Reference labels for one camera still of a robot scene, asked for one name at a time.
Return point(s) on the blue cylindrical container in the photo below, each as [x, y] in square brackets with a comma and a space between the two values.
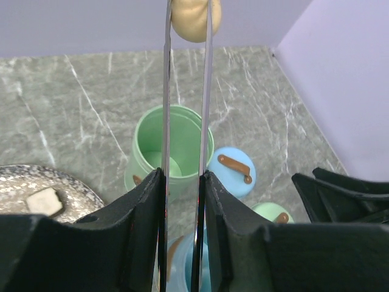
[180, 252]

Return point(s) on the blue lid brown handle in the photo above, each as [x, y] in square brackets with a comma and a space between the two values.
[235, 171]

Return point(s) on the green lid brown handle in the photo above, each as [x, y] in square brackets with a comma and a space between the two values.
[273, 212]

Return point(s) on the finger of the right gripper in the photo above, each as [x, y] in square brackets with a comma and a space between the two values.
[328, 203]
[350, 183]

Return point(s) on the lower white sushi piece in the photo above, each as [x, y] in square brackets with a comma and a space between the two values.
[46, 201]

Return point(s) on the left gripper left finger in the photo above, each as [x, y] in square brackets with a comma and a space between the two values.
[111, 249]

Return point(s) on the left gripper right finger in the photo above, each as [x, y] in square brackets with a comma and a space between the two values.
[250, 253]

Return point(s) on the tan round bun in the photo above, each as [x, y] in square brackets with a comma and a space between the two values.
[189, 19]

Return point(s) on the green cylindrical container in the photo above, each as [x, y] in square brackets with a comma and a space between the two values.
[146, 148]

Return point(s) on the speckled ceramic plate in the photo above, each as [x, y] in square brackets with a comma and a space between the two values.
[35, 189]

